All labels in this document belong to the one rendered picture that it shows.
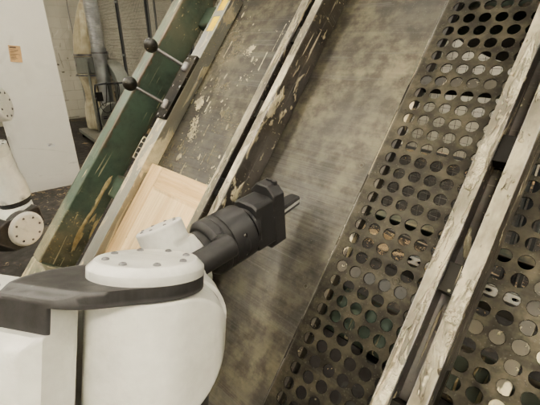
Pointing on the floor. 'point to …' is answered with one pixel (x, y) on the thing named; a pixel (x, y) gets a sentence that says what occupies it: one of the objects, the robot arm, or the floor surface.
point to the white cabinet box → (34, 98)
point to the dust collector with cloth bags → (95, 77)
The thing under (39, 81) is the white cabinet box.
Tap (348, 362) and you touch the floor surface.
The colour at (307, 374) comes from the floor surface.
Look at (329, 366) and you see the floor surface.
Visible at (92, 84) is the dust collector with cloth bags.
